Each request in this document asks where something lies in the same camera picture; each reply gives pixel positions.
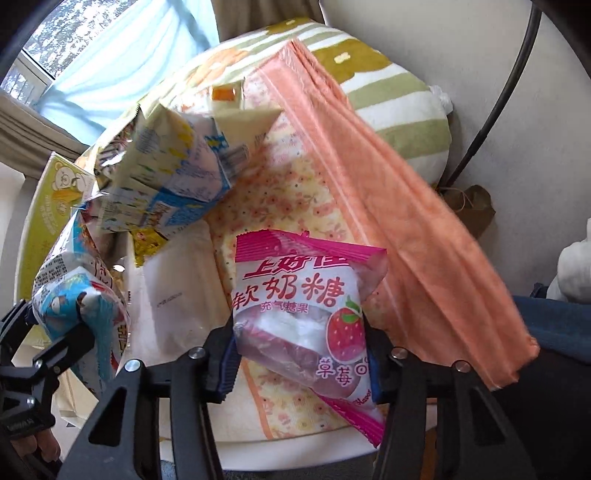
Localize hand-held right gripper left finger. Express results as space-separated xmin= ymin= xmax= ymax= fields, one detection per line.
xmin=58 ymin=320 xmax=242 ymax=480

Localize blue white cartoon snack packet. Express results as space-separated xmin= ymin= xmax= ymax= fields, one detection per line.
xmin=33 ymin=265 xmax=132 ymax=398

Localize brown paper bag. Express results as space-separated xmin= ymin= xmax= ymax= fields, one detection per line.
xmin=436 ymin=184 xmax=497 ymax=241

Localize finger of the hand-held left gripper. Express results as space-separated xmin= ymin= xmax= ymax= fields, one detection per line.
xmin=0 ymin=299 xmax=40 ymax=358
xmin=28 ymin=323 xmax=96 ymax=386

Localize pink strawberry candy packet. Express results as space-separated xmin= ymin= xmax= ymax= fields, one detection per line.
xmin=231 ymin=229 xmax=387 ymax=449

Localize window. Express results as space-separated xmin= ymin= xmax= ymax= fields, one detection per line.
xmin=0 ymin=0 xmax=100 ymax=101

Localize peach floral towel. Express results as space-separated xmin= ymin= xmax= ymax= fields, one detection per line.
xmin=210 ymin=39 xmax=541 ymax=439

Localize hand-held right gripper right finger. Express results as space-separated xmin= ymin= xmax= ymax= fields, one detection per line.
xmin=362 ymin=314 xmax=539 ymax=480

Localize pale yellow orange-marked packet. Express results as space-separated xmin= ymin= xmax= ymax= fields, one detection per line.
xmin=210 ymin=78 xmax=284 ymax=160

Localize light blue cloth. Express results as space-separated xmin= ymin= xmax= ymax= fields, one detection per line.
xmin=34 ymin=0 xmax=221 ymax=145

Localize person's left hand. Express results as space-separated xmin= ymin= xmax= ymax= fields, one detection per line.
xmin=8 ymin=427 xmax=62 ymax=478

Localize small yellow snack packet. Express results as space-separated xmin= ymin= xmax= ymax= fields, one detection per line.
xmin=131 ymin=226 xmax=172 ymax=267

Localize yellow-green cardboard box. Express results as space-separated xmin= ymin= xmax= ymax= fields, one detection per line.
xmin=16 ymin=152 xmax=99 ymax=333

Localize beige curtain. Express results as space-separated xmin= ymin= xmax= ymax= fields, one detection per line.
xmin=0 ymin=90 xmax=89 ymax=178
xmin=210 ymin=0 xmax=324 ymax=43

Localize black metal pole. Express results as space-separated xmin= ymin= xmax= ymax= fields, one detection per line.
xmin=442 ymin=4 xmax=544 ymax=188

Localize large blue yellow snack packet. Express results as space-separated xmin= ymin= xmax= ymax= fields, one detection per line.
xmin=90 ymin=102 xmax=252 ymax=241

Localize white red-print snack packet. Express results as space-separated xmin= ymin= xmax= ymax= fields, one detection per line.
xmin=44 ymin=198 xmax=125 ymax=296

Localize white cloth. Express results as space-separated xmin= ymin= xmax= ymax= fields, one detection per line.
xmin=556 ymin=239 xmax=591 ymax=303

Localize green striped floral blanket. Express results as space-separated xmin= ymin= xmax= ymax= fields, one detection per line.
xmin=74 ymin=17 xmax=455 ymax=195

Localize blue denim pants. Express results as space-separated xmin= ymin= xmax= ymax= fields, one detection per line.
xmin=510 ymin=282 xmax=591 ymax=356

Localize clear white snack packet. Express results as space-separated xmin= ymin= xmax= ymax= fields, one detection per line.
xmin=139 ymin=222 xmax=234 ymax=352

